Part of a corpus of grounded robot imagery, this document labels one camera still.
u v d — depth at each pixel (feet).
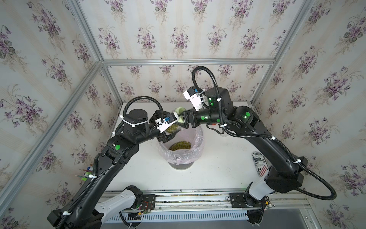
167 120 1.56
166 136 1.79
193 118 1.59
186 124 1.62
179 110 1.76
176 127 1.65
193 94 1.63
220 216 2.30
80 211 1.17
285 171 1.28
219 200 2.46
